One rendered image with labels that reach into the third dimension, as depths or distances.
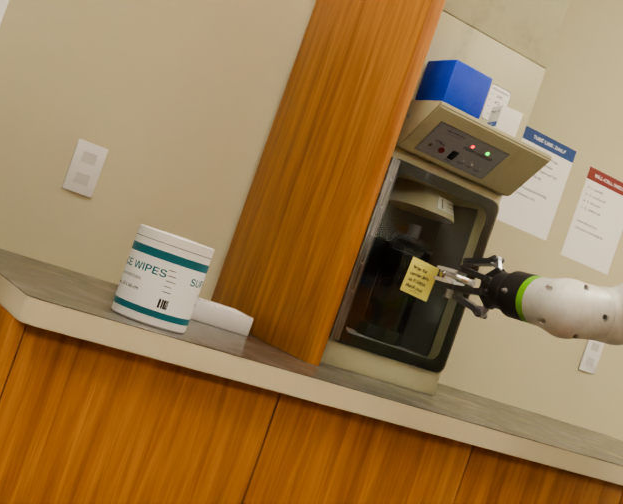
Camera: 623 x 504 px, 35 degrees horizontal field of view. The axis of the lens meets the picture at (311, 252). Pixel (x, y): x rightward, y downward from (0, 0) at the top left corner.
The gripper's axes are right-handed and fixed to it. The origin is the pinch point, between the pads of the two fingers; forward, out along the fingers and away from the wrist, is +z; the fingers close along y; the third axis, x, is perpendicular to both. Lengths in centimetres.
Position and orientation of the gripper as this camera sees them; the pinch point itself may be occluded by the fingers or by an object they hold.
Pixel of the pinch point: (449, 276)
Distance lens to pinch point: 208.5
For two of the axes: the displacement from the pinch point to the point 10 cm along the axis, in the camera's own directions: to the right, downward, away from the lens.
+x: -8.2, -2.6, -5.1
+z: -4.9, -1.5, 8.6
